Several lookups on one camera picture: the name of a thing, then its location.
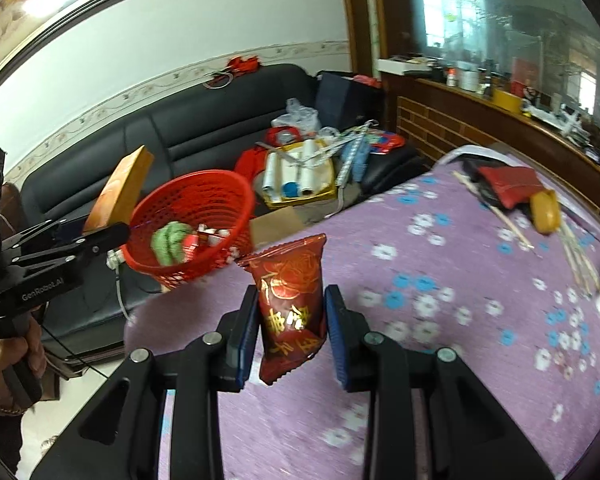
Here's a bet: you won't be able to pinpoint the purple floral tablecloth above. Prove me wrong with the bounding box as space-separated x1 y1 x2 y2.
124 145 600 480

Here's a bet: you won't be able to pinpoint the dark blue paper bag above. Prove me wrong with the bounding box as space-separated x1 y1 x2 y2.
314 71 384 132

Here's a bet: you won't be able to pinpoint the assorted bottles and boxes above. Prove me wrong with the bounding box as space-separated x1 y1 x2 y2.
376 51 600 183

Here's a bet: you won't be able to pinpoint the green cloth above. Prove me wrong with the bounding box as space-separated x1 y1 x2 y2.
150 222 194 267

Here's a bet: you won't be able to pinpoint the red knot ornament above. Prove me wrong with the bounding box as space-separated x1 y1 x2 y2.
226 55 262 76

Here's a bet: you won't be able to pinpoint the pair of wooden chopsticks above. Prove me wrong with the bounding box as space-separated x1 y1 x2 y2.
452 170 534 252

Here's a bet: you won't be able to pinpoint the large wall mirror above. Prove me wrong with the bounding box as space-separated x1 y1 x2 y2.
375 0 600 116

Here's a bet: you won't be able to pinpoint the white cable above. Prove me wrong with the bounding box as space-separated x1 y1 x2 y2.
106 249 132 322

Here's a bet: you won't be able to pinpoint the orange cardboard box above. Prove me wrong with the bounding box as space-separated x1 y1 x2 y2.
82 145 155 237

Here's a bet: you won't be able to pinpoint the red plastic basket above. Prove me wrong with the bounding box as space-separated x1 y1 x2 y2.
124 170 255 289

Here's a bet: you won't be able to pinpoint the black leather sofa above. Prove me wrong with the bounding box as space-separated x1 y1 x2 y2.
20 62 433 358

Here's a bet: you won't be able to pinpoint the bundle of wooden chopsticks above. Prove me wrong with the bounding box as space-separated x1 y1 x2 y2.
556 219 600 297

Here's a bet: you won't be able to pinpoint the yellow tray of white rolls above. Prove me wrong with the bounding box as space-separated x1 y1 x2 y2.
261 139 339 209

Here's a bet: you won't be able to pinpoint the person's left hand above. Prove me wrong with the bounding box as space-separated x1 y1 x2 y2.
0 316 47 413

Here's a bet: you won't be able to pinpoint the red white snack packet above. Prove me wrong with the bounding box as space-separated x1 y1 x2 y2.
184 226 232 262

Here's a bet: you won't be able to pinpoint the clear plastic bag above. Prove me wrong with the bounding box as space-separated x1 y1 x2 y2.
271 97 322 134

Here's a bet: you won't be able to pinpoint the framed wall picture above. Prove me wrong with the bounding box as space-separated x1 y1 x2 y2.
0 0 134 97

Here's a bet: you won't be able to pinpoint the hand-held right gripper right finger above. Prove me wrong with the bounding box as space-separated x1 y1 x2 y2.
324 284 556 480

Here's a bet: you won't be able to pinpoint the wooden cabinet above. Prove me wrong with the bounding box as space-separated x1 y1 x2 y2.
380 72 600 241

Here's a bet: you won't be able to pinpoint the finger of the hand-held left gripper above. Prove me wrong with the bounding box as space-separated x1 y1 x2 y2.
2 219 88 257
10 223 131 281

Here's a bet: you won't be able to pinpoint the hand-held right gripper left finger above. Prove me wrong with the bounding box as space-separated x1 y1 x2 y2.
30 284 261 480

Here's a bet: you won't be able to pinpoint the black pouch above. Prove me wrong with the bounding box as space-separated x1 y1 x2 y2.
461 159 502 202

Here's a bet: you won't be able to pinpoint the red gold snack bag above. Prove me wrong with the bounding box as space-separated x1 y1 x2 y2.
237 233 329 387

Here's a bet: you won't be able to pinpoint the gold bracelet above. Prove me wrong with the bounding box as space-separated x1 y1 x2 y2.
0 394 27 417

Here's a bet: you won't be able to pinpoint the colourful printed bag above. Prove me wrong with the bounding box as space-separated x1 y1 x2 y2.
362 129 407 157

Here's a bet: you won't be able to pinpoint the red pouch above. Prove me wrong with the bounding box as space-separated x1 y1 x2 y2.
479 165 542 212

